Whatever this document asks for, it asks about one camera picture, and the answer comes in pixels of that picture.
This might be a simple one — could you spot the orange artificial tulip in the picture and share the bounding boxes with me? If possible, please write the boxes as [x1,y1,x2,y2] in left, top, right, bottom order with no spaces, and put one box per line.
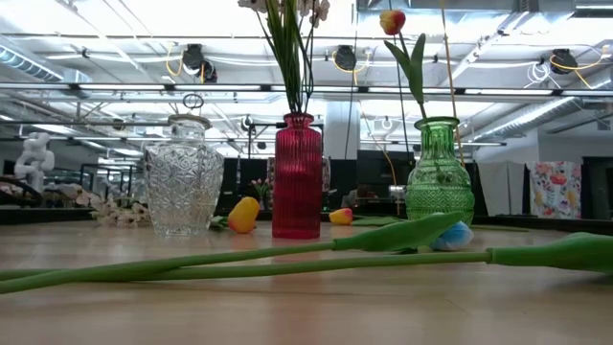
[378,9,428,121]
[328,207,408,228]
[210,195,261,235]

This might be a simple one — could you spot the blue white artificial tulip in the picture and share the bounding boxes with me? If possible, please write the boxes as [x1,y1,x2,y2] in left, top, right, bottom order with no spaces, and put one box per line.
[0,212,476,295]
[0,232,613,284]

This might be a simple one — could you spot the red ribbed glass vase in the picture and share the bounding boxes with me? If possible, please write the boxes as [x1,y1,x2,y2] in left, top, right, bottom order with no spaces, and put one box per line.
[271,112,324,241]

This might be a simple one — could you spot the small pink potted flowers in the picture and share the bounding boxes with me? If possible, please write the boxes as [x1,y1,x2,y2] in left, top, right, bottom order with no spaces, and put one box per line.
[251,177,272,202]

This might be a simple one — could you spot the clear cut-glass vase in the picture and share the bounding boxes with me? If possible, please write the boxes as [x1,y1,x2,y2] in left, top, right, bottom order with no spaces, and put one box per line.
[142,113,225,239]

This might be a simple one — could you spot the green glass vase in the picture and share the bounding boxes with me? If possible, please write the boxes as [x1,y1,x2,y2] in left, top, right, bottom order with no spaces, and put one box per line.
[404,116,476,226]

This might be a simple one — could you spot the plain white cloth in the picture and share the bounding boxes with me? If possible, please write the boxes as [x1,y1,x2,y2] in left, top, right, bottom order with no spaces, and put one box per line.
[476,160,528,217]

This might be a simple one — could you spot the floral patterned cloth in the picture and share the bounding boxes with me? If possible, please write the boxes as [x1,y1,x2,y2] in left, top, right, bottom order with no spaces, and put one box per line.
[526,161,583,220]

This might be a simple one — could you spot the black ceiling cable reel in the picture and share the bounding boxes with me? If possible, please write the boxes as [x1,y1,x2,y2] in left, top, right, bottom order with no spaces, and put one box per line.
[333,45,358,72]
[549,48,579,76]
[181,43,219,83]

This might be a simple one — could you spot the silver ventilation duct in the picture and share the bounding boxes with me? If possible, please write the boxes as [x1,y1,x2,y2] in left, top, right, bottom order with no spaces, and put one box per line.
[0,45,66,82]
[471,95,613,141]

